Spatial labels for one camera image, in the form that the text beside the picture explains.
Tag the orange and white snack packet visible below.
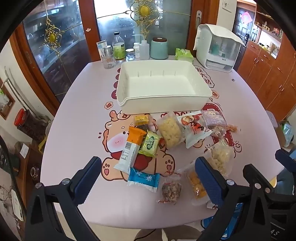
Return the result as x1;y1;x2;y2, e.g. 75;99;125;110
113;126;148;175

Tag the red lid jar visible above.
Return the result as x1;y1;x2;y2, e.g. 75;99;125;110
14;108;48;142

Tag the clear packet of orange chunks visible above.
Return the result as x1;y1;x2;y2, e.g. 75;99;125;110
178;160;219;209

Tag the clear packet of rice crisps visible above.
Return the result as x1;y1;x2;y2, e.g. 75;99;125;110
205;139;234;177

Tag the green snack packet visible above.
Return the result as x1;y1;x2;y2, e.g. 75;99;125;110
138;130;162;158

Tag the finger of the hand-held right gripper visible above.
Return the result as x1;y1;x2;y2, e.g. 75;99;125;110
243;163;281;206
275;149;296;172

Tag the white and blue box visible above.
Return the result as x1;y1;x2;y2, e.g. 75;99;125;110
96;40;108;62

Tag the drinking glass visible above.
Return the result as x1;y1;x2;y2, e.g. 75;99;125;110
101;51;115;69

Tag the white plastic bin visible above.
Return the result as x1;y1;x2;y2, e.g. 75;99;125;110
116;60;213;114

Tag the teal ceramic canister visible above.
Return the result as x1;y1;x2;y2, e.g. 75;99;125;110
150;37;169;60

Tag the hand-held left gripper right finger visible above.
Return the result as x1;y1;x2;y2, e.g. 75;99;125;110
195;156;270;241

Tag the blue snack packet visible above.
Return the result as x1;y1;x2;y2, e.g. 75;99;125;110
127;167;160;193

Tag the red and white cartoon packet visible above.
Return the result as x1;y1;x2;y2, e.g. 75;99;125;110
176;111;213;149

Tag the wooden cabinet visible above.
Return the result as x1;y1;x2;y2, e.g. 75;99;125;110
232;5;296;121

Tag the green tissue pack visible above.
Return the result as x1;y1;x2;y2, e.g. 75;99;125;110
174;48;194;64

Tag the green bag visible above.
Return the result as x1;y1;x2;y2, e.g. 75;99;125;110
281;120;295;147

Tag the gold door ornament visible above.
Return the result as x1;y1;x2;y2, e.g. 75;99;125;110
128;0;161;40
43;20;64;57

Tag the glass panel door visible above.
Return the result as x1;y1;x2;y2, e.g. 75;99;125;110
9;0;220;109

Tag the wooden picture frame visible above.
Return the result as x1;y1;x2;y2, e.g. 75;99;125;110
0;77;15;120

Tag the clear packet with purple label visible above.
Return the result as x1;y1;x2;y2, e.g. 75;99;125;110
201;110;238;140

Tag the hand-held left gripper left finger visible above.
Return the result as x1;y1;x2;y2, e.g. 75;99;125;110
24;156;102;241

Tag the white countertop storage appliance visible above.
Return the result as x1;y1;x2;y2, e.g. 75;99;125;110
193;24;244;73

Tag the clear packet of brown nuts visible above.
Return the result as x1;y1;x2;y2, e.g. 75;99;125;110
158;175;182;205

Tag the white squeeze bottle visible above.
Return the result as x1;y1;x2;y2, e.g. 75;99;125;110
139;35;151;59

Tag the small yellow snack packet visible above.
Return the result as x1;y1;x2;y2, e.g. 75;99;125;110
134;115;149;127

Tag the pink snack packet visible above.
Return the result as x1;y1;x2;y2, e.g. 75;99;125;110
148;115;159;133

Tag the clear packet of yellow puffs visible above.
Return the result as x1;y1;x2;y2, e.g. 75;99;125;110
157;112;186;149

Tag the clear bottle with green label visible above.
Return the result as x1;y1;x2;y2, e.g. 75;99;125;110
112;32;126;62

